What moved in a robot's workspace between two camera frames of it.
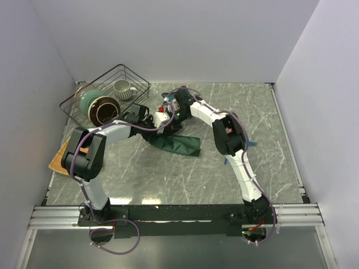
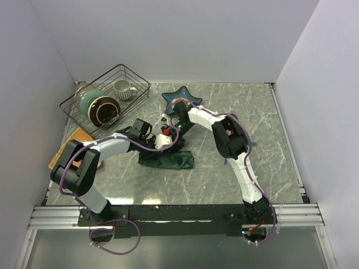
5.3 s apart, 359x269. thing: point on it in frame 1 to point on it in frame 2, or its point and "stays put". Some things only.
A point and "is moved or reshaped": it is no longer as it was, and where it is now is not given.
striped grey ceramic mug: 123,90 stays put
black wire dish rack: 100,103 stays put
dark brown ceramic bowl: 103,110 stays put
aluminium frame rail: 299,214 stays put
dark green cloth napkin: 185,145 is moved or reshaped
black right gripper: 171,128 to 179,144
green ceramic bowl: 87,97 stays put
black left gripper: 148,137 to 152,139
